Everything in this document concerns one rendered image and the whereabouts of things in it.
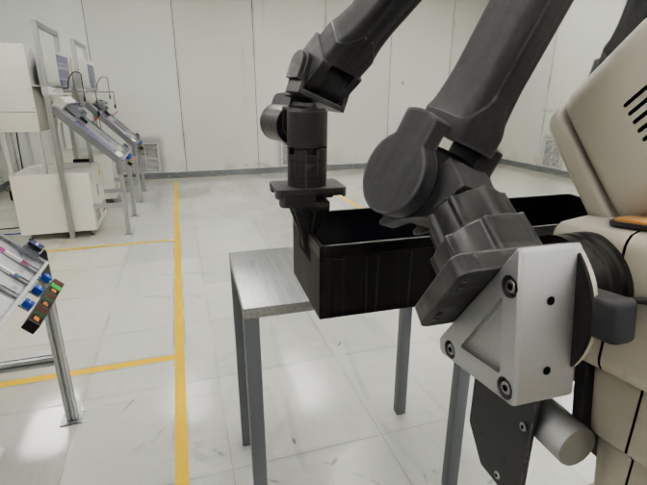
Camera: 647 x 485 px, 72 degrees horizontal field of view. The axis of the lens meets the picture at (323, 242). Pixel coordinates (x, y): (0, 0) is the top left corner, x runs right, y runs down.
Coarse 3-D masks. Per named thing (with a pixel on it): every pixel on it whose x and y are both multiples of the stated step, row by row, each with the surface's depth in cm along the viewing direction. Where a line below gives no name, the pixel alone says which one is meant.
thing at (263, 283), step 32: (256, 256) 152; (288, 256) 152; (256, 288) 127; (288, 288) 127; (256, 320) 117; (256, 352) 119; (256, 384) 122; (256, 416) 125; (448, 416) 151; (256, 448) 129; (448, 448) 153; (256, 480) 132; (448, 480) 155
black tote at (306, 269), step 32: (352, 224) 79; (544, 224) 91; (320, 256) 61; (352, 256) 62; (384, 256) 64; (416, 256) 65; (320, 288) 63; (352, 288) 64; (384, 288) 66; (416, 288) 67
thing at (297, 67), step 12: (300, 60) 58; (288, 72) 60; (300, 72) 58; (288, 84) 61; (300, 84) 59; (276, 96) 68; (288, 96) 65; (300, 96) 62; (312, 96) 60; (348, 96) 63; (276, 108) 66; (324, 108) 65; (336, 108) 63; (264, 120) 68; (276, 120) 65; (264, 132) 70; (276, 132) 65
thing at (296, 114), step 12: (288, 108) 63; (300, 108) 61; (312, 108) 61; (288, 120) 62; (300, 120) 60; (312, 120) 60; (324, 120) 61; (288, 132) 62; (300, 132) 61; (312, 132) 61; (324, 132) 62; (288, 144) 63; (300, 144) 61; (312, 144) 61; (324, 144) 63
